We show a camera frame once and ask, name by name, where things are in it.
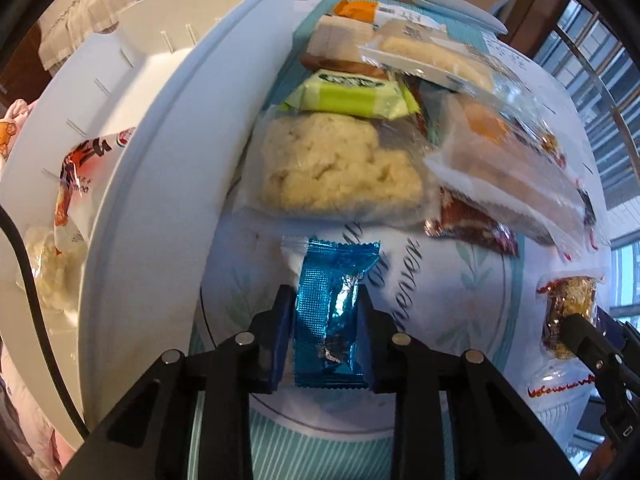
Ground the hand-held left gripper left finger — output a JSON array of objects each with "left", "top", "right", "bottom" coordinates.
[{"left": 60, "top": 284, "right": 298, "bottom": 480}]

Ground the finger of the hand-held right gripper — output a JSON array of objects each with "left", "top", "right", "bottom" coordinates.
[
  {"left": 596, "top": 309, "right": 640, "bottom": 357},
  {"left": 557, "top": 312, "right": 627, "bottom": 402}
]

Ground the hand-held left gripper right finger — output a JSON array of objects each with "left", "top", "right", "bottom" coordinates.
[{"left": 356, "top": 284, "right": 581, "bottom": 480}]

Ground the nut bar clear packet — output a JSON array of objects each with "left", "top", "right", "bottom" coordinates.
[{"left": 529, "top": 275, "right": 606, "bottom": 401}]

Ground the blue foil snack packet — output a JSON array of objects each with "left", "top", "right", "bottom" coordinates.
[{"left": 281, "top": 236, "right": 382, "bottom": 390}]

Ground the white plastic bin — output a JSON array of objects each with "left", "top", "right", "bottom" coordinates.
[{"left": 0, "top": 0, "right": 296, "bottom": 451}]

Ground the bread slice clear packet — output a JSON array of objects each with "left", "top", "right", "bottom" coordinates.
[{"left": 306, "top": 14, "right": 381, "bottom": 61}]

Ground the teal striped printed tablecloth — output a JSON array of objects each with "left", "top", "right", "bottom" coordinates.
[{"left": 190, "top": 0, "right": 613, "bottom": 480}]

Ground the dark red snack packet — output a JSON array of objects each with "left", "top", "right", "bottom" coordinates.
[{"left": 425, "top": 187, "right": 521, "bottom": 257}]

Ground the large crumbly pastry packet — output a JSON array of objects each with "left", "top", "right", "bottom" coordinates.
[{"left": 239, "top": 105, "right": 441, "bottom": 226}]

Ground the red-edged nut snack packet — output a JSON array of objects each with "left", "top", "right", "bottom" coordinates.
[{"left": 510, "top": 115, "right": 568, "bottom": 168}]

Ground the orange cake frosted packet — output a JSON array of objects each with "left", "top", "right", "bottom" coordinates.
[{"left": 424, "top": 95, "right": 586, "bottom": 261}]

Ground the pale rice cake packet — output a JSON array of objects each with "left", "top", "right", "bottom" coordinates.
[{"left": 22, "top": 225, "right": 86, "bottom": 316}]

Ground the green snack packet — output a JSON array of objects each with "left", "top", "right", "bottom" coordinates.
[{"left": 281, "top": 71, "right": 421, "bottom": 120}]

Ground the red and white snack packet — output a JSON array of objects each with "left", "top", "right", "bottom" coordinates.
[{"left": 52, "top": 127, "right": 136, "bottom": 261}]

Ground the pink printed blanket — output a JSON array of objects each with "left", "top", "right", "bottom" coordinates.
[{"left": 0, "top": 99, "right": 76, "bottom": 480}]

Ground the brown snack packet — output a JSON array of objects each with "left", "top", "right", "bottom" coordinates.
[{"left": 299, "top": 52, "right": 391, "bottom": 81}]

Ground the pale cake clear packet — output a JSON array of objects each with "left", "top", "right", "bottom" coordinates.
[{"left": 357, "top": 22, "right": 501, "bottom": 93}]

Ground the orange snack packet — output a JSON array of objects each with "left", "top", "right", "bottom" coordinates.
[{"left": 332, "top": 0, "right": 451, "bottom": 31}]

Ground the white plate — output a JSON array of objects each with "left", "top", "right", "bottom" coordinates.
[{"left": 402, "top": 0, "right": 507, "bottom": 35}]

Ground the white lace cloth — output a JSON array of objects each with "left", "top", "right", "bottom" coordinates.
[{"left": 37, "top": 0, "right": 166, "bottom": 71}]

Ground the black cable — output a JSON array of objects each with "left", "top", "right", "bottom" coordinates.
[{"left": 0, "top": 205, "right": 91, "bottom": 436}]

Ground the window frame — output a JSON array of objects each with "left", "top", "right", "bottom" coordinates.
[{"left": 535, "top": 0, "right": 640, "bottom": 321}]

